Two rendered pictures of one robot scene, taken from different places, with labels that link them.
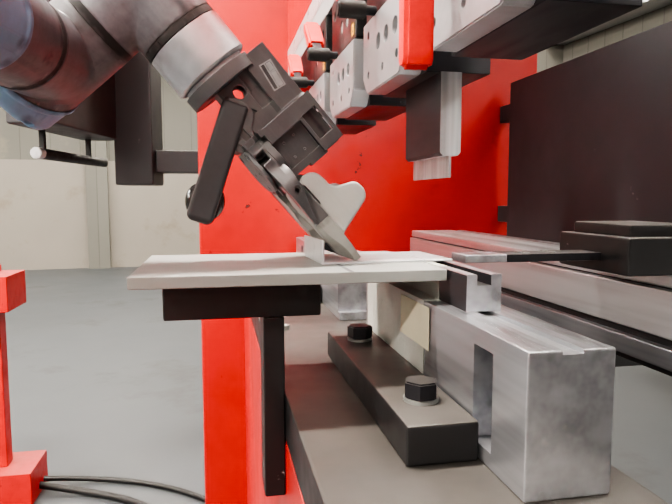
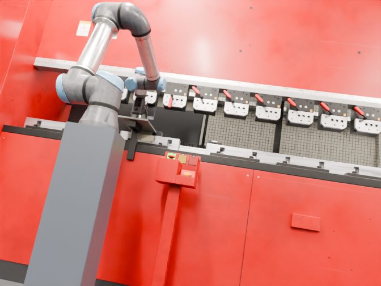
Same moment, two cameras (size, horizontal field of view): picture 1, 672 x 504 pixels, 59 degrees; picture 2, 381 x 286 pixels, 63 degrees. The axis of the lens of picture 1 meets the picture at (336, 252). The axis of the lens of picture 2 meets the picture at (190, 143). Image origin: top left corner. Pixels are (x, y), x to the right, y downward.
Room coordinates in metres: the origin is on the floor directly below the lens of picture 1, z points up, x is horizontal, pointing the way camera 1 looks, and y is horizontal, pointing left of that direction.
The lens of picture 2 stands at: (-0.32, 1.70, 0.54)
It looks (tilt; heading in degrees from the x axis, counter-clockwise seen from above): 12 degrees up; 288
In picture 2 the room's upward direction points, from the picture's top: 10 degrees clockwise
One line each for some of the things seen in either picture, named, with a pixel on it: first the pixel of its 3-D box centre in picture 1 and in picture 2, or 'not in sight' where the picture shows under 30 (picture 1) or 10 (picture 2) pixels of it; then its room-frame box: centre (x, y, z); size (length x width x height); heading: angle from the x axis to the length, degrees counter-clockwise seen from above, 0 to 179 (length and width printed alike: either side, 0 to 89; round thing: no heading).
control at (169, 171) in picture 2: not in sight; (178, 167); (0.22, 0.16, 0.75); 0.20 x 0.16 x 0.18; 11
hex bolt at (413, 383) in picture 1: (420, 389); not in sight; (0.45, -0.07, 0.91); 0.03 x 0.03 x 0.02
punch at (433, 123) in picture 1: (431, 131); (147, 112); (0.60, -0.09, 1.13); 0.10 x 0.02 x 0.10; 11
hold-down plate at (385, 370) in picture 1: (384, 379); (144, 145); (0.55, -0.05, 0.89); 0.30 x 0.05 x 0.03; 11
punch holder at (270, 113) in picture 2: not in sight; (267, 108); (-0.16, -0.25, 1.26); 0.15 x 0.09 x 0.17; 11
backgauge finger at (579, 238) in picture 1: (573, 246); not in sight; (0.62, -0.25, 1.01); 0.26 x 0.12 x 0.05; 101
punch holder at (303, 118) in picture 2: not in sight; (299, 112); (-0.36, -0.29, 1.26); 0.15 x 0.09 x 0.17; 11
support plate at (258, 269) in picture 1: (283, 266); (138, 124); (0.57, 0.05, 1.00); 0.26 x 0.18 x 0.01; 101
